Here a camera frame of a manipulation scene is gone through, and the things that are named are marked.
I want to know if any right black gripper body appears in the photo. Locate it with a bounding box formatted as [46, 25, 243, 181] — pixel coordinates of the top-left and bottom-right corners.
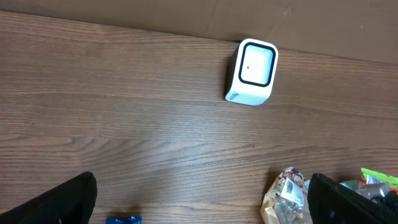
[377, 191, 398, 213]

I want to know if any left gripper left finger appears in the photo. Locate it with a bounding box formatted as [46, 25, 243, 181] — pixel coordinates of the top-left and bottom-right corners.
[1, 172, 98, 224]

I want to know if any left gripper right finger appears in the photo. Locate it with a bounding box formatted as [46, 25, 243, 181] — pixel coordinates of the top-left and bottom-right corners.
[307, 173, 397, 224]

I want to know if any green haribo gummy bag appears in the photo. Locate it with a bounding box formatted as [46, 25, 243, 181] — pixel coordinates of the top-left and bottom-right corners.
[359, 168, 397, 192]

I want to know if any brown cookie snack bag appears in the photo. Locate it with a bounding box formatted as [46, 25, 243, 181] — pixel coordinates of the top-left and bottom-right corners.
[260, 167, 313, 224]

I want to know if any blue oreo cookie pack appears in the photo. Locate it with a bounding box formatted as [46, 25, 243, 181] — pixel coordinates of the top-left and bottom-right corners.
[106, 216, 142, 224]

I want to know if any white barcode scanner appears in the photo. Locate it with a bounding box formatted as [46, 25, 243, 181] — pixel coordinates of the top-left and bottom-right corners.
[224, 39, 279, 106]

